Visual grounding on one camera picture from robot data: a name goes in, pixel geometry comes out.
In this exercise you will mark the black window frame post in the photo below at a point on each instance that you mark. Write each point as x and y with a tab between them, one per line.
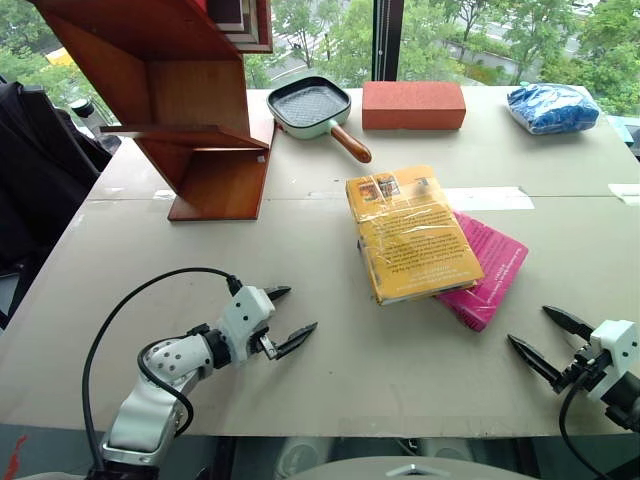
387	35

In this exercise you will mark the black chair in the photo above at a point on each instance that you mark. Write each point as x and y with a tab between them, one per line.
40	190

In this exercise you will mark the red brick block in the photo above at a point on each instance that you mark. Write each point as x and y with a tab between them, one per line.
412	105

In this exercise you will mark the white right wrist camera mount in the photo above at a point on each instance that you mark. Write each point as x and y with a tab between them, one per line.
617	345

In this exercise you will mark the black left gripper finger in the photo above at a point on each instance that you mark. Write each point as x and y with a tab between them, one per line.
297	337
279	292

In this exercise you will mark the yellow hardcover book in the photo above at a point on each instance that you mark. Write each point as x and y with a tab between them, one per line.
415	235

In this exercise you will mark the blue plastic bag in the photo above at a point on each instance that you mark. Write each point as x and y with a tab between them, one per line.
552	110

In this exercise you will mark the short white tape strip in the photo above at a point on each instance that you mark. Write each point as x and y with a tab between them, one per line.
626	193

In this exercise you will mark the pink paperback book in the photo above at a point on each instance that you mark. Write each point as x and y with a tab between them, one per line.
492	280

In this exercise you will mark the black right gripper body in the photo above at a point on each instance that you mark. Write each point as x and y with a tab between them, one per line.
582	367

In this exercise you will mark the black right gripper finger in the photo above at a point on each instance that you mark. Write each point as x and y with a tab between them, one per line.
570	322
535	360

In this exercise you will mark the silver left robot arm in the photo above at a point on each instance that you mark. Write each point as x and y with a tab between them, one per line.
150	400

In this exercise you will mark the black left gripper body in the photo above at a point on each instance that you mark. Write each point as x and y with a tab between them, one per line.
257	342

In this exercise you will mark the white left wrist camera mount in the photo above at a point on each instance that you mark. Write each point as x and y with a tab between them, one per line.
247	312

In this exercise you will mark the red-brown wooden bookshelf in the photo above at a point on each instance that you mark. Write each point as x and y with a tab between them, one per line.
200	100

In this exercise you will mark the clear bottle with black cap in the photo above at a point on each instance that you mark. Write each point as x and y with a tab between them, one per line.
87	117

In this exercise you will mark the mint square grill pan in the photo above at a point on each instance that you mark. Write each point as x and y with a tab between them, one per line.
310	107

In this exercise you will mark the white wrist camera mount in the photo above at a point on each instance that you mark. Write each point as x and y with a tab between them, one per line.
617	345
247	312

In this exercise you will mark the grey rounded robot torso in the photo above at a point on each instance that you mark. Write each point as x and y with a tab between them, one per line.
400	470

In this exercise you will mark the long white tape strip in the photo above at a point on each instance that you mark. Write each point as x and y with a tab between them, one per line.
495	199

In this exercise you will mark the teal flat object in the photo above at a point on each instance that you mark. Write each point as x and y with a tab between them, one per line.
629	135

